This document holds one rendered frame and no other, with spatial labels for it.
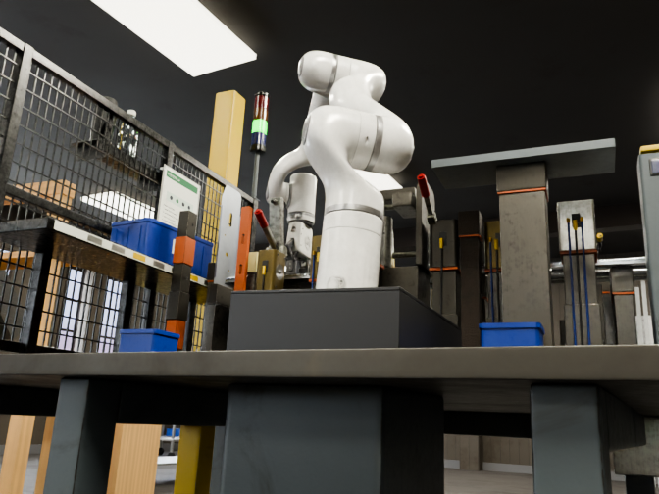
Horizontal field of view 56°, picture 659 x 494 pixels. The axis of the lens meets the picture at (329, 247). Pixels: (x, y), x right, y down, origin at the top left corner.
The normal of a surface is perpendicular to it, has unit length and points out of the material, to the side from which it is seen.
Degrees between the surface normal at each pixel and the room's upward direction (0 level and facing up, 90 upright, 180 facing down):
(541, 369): 90
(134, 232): 90
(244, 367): 90
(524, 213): 90
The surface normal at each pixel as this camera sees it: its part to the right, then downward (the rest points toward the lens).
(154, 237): 0.88, -0.09
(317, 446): -0.47, -0.26
